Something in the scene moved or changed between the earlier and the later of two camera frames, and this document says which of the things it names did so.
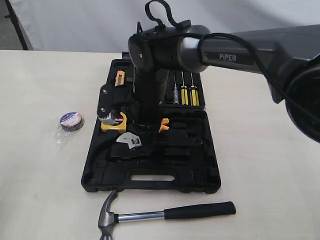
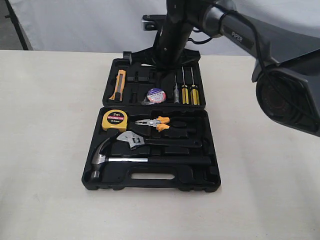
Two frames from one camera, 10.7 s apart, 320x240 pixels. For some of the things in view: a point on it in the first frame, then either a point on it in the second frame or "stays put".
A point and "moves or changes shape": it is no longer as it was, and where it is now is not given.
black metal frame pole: (13, 17) stays put
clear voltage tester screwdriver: (175, 95) stays put
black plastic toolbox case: (182, 157) stays put
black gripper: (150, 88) → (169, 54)
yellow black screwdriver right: (194, 94) stays put
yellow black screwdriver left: (184, 93) stays put
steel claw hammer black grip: (107, 219) → (99, 160)
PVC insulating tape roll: (69, 122) moves or changes shape
